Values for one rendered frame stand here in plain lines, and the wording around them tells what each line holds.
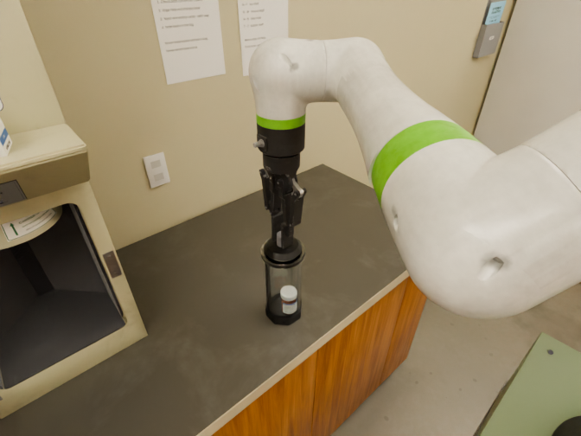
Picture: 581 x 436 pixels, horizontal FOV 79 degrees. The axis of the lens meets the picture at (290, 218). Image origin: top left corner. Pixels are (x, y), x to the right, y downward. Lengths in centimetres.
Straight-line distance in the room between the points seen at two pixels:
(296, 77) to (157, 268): 80
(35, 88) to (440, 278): 62
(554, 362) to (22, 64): 98
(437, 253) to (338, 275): 84
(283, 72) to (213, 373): 68
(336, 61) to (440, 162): 34
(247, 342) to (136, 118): 74
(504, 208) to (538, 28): 277
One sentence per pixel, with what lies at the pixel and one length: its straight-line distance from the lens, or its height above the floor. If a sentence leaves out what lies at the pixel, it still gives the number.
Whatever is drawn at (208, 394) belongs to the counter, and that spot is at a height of 94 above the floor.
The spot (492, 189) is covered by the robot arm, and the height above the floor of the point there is 159.
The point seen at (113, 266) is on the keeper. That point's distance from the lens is 85.
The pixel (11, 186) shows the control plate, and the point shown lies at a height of 146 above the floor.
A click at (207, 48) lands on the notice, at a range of 126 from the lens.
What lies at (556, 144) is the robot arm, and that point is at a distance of 31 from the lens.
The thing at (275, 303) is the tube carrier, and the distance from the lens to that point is 92.
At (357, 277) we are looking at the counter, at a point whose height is 94.
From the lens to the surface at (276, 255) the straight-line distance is 81.
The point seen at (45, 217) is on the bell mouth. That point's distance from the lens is 80.
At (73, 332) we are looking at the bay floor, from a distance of 101.
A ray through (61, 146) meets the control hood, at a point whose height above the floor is 151.
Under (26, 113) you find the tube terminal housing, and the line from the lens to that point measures 69.
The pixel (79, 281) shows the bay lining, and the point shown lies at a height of 105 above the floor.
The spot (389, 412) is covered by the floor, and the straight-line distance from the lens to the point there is 196.
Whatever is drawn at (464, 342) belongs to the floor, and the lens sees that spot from 231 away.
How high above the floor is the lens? 172
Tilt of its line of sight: 36 degrees down
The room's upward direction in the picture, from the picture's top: straight up
